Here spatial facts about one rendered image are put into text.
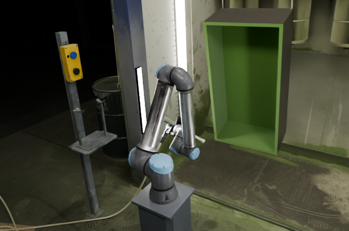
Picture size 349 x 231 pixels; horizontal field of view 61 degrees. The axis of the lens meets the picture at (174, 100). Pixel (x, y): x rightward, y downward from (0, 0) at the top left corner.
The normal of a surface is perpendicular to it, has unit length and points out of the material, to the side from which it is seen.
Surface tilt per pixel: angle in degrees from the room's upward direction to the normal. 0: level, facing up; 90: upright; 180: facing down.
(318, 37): 90
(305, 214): 0
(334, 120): 57
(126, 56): 90
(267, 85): 102
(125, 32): 90
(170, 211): 0
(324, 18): 90
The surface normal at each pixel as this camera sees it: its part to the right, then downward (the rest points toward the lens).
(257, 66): -0.49, 0.52
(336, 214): -0.05, -0.93
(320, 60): -0.48, -0.22
